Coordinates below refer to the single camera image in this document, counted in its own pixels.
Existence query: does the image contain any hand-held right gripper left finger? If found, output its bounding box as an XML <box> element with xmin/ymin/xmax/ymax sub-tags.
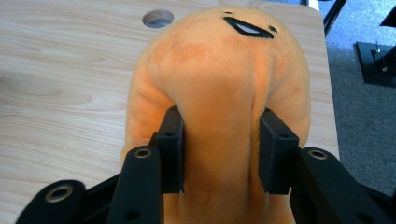
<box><xmin>154</xmin><ymin>105</ymin><xmax>186</xmax><ymax>194</ymax></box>

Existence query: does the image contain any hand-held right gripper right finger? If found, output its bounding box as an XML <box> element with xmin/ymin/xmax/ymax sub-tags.
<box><xmin>259</xmin><ymin>107</ymin><xmax>301</xmax><ymax>195</ymax></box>

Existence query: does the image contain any orange plush toy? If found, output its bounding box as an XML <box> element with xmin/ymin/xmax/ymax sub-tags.
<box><xmin>120</xmin><ymin>5</ymin><xmax>312</xmax><ymax>224</ymax></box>

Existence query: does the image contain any black metal stand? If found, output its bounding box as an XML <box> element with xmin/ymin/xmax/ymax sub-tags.
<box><xmin>353</xmin><ymin>6</ymin><xmax>396</xmax><ymax>89</ymax></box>

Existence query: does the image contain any white desk frame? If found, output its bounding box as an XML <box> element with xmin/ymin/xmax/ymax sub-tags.
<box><xmin>305</xmin><ymin>0</ymin><xmax>321</xmax><ymax>12</ymax></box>

